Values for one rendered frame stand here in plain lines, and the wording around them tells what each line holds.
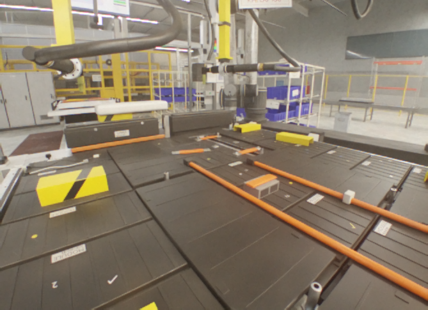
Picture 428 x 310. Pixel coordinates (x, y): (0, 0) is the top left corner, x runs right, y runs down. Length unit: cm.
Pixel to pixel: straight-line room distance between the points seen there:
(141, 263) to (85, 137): 76
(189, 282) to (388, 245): 34
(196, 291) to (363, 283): 22
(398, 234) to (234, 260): 32
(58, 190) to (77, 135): 49
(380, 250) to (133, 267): 40
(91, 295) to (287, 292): 25
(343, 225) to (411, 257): 11
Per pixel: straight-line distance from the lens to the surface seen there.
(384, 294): 36
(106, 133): 103
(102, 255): 39
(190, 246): 36
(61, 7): 93
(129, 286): 33
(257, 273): 32
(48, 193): 57
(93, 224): 46
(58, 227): 49
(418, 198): 67
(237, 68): 126
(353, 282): 36
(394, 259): 44
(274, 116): 332
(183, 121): 115
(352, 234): 45
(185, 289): 31
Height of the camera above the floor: 125
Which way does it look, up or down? 17 degrees down
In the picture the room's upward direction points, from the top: straight up
